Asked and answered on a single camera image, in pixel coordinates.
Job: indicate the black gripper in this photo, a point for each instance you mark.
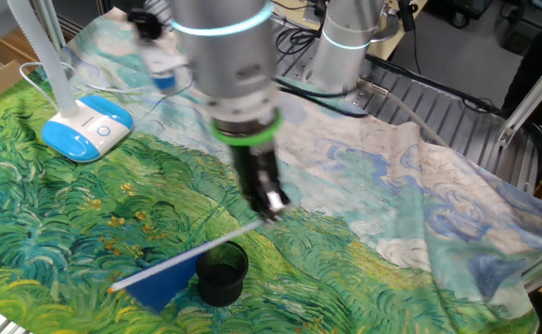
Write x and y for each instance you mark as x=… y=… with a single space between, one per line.
x=254 y=169

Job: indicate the blue flag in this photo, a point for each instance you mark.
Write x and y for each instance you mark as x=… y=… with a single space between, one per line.
x=164 y=283

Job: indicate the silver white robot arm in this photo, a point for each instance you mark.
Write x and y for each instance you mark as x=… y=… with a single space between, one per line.
x=234 y=60

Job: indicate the black round base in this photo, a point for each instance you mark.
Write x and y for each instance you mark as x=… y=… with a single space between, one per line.
x=222 y=287

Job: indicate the Van Gogh print tablecloth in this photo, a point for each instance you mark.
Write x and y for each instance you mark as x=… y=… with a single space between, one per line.
x=391 y=209

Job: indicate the white and blue desk lamp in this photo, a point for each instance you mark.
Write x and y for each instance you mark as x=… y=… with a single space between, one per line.
x=85 y=134

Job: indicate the light wooden desk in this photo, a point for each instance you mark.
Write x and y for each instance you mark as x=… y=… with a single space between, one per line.
x=391 y=44

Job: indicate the black camera on white mount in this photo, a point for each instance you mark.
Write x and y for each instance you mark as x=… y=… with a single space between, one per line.
x=146 y=24

